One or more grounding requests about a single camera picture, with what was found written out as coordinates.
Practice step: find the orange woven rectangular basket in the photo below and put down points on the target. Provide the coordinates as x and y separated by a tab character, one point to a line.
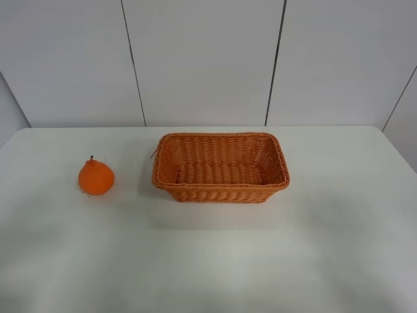
246	167

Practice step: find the orange fruit with stem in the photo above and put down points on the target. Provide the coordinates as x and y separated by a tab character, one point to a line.
95	177

